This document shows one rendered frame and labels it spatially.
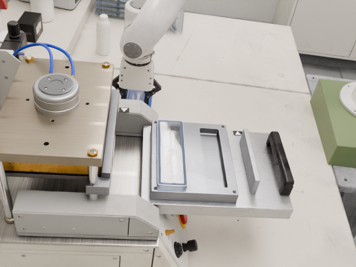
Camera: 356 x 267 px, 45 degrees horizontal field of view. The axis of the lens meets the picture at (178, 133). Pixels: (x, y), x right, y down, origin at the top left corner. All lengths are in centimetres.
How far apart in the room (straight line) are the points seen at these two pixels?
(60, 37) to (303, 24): 190
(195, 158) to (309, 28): 234
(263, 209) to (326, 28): 239
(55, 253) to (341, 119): 91
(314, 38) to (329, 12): 20
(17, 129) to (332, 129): 90
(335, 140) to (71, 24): 101
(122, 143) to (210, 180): 23
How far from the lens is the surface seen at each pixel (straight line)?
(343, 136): 131
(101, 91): 81
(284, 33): 193
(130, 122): 96
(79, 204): 77
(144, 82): 125
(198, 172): 84
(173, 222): 94
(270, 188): 88
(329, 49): 323
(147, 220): 76
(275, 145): 92
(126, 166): 92
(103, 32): 153
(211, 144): 92
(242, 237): 107
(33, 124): 75
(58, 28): 165
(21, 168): 77
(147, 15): 106
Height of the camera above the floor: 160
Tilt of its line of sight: 42 degrees down
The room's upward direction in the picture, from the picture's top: 9 degrees clockwise
